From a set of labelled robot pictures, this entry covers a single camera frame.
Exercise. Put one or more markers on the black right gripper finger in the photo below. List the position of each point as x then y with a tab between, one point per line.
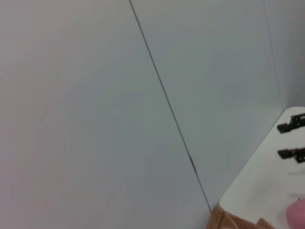
295	124
293	152

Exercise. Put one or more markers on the pink peach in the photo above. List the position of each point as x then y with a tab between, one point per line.
297	214

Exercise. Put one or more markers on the brown jute handbag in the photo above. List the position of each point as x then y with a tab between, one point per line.
221	221

